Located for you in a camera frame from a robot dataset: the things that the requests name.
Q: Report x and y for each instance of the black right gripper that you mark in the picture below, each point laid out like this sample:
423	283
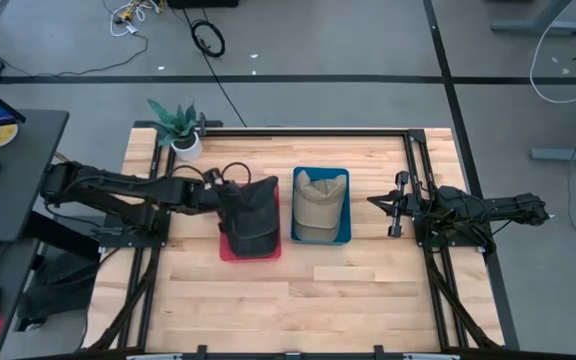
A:
399	220

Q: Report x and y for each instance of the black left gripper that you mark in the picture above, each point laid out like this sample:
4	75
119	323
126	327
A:
214	197

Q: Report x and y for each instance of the dark grey baseball cap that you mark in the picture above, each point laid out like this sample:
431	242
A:
253	215

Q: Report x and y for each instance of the tan baseball cap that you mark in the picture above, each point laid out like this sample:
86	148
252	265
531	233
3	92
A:
318	210

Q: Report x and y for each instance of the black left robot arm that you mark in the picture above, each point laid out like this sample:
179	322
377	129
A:
118	190

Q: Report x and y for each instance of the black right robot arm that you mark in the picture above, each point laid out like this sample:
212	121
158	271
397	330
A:
483	210

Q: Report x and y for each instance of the blue plastic bin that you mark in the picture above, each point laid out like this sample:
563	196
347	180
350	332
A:
346	220

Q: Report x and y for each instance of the red plastic bin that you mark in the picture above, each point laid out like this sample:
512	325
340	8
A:
275	252

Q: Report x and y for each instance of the potted snake plant white pot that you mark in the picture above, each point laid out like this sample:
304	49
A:
180	132

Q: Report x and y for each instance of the grey desk leg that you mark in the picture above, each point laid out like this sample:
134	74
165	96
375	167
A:
538	25
568	155

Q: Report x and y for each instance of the black office chair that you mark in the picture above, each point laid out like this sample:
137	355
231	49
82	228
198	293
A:
58	285

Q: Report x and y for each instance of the black box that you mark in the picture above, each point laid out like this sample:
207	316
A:
202	3

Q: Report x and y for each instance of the black desk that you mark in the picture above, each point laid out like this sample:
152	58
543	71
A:
28	175

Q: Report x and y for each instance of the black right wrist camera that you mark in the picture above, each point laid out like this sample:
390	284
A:
414	205

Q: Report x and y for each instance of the black aluminium rig frame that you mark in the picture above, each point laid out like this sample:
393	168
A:
413	150

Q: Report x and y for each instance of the black frame clamp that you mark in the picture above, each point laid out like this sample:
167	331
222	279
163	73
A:
208	121
201	351
379	351

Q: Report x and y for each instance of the silver bracket bar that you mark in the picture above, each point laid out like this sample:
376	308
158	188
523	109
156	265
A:
431	357
154	357

